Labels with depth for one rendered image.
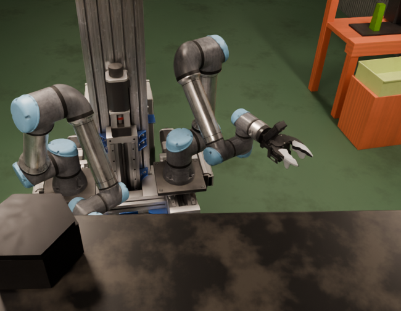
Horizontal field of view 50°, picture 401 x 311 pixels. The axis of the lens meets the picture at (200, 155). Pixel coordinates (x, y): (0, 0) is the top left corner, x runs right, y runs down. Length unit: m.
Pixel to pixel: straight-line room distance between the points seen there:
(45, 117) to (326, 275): 1.17
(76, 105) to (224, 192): 2.15
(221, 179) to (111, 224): 3.11
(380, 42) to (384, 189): 1.36
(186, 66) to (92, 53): 0.41
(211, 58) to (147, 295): 1.37
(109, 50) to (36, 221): 1.41
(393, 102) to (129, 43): 2.77
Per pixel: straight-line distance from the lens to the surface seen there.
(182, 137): 1.89
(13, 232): 0.45
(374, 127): 4.16
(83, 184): 1.99
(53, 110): 1.50
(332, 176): 3.85
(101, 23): 1.77
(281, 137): 1.59
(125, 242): 0.49
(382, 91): 3.95
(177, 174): 1.95
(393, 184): 3.97
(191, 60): 1.67
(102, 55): 1.84
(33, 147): 1.66
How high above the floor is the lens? 2.37
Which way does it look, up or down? 38 degrees down
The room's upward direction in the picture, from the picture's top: 3 degrees clockwise
